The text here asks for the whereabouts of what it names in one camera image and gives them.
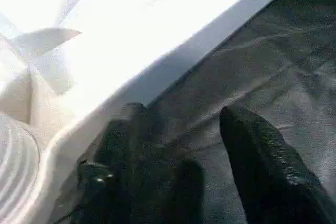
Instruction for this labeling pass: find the white plastic table top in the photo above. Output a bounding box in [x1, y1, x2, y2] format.
[0, 0, 308, 224]

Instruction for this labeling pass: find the black work mat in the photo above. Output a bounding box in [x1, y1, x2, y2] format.
[47, 0, 336, 224]

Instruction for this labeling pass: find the white plastic table leg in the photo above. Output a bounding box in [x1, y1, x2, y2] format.
[0, 113, 41, 224]

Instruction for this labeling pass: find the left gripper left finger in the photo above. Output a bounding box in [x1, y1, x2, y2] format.
[67, 102, 159, 224]

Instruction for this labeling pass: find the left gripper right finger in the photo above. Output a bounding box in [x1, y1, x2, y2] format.
[218, 105, 336, 224]

